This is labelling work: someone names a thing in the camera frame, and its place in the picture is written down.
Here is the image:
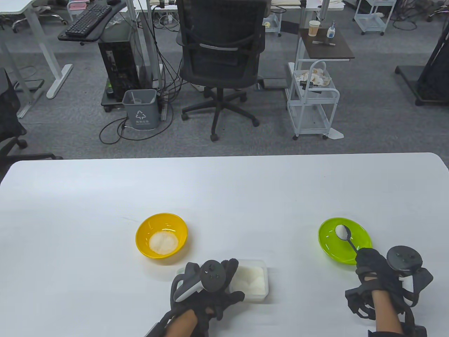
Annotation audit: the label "person's right hand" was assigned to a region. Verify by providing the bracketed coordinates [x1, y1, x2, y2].
[355, 247, 404, 293]

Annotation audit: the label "person's left hand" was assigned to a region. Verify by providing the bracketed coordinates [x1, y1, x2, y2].
[182, 258, 245, 321]

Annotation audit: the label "black spoon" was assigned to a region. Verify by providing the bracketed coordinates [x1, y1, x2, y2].
[335, 225, 358, 251]

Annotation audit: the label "clear plastic sugar container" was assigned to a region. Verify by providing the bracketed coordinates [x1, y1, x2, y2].
[230, 259, 269, 302]

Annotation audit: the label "green bowl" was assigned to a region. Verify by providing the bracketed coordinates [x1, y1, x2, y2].
[318, 217, 373, 264]

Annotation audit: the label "yellow bowl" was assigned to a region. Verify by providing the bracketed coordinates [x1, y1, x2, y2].
[135, 212, 188, 259]

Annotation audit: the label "person's left forearm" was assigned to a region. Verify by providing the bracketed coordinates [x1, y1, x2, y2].
[164, 309, 199, 337]

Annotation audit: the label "person's right forearm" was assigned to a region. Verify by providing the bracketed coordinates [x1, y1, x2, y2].
[370, 290, 404, 334]

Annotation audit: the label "black and white controller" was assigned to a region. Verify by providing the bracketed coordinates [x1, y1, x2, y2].
[387, 245, 434, 308]
[171, 260, 226, 303]

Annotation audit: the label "white rolling basket cart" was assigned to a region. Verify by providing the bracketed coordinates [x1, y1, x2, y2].
[286, 59, 341, 140]

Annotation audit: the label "black equipment stand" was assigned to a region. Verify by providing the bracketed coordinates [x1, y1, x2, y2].
[395, 25, 449, 106]

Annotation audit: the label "grey waste bin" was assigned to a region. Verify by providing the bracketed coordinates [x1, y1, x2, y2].
[122, 89, 159, 130]

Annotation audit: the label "crumpled white cloth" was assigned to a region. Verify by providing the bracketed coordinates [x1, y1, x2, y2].
[294, 68, 332, 86]

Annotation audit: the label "dark brown side table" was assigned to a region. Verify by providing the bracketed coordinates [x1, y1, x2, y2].
[299, 28, 355, 62]

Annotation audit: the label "black mesh office chair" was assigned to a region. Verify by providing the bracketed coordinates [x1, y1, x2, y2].
[175, 0, 266, 142]

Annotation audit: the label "black computer tower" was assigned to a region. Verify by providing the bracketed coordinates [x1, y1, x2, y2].
[98, 38, 141, 102]

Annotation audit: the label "small white cart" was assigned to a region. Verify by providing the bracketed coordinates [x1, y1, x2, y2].
[261, 9, 283, 37]

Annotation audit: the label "black armchair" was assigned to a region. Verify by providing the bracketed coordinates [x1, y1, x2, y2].
[0, 68, 63, 176]

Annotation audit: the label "black keyboard tray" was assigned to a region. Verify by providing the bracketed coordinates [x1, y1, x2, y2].
[58, 0, 127, 42]

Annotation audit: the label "black keyboard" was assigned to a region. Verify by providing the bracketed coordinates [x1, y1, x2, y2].
[65, 3, 113, 37]

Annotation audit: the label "black cable bundle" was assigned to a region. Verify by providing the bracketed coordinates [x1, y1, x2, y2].
[99, 0, 185, 144]

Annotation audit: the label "white wire cart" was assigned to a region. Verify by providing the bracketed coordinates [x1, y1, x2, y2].
[354, 0, 397, 35]

